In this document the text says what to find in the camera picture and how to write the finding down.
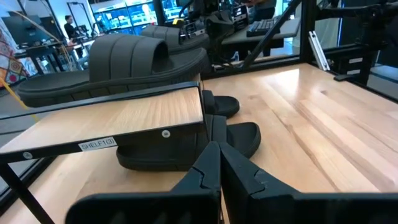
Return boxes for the black monitor screen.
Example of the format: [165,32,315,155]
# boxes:
[1,15,52,46]

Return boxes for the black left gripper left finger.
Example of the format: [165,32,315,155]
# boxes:
[65,141,222,224]

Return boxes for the white metal bracket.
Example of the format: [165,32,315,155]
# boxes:
[307,30,331,72]

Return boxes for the black foam slide sandal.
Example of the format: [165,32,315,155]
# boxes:
[17,33,213,108]
[116,114,262,172]
[139,24,212,55]
[201,90,241,118]

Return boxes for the grey desk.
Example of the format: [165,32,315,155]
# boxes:
[222,17,302,58]

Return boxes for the person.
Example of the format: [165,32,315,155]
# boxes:
[63,14,79,40]
[242,0,277,23]

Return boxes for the black keyboard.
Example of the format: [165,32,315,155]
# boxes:
[246,17,282,37]

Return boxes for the black work table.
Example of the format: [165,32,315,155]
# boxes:
[14,39,94,75]

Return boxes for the glass display cabinet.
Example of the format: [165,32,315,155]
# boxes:
[93,0,158,35]

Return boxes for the colourful patchwork quilt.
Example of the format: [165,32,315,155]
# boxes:
[0,18,29,85]

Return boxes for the wooden shelf with black frame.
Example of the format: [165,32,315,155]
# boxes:
[0,81,206,224]

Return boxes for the yellow hanging cable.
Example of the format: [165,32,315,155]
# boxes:
[0,77,40,123]

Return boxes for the black aluminium rig frame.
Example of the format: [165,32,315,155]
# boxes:
[201,0,398,103]

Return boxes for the black table clamp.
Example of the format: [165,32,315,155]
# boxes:
[333,73,359,83]

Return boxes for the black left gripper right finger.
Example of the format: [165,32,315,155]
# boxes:
[220,142,398,224]

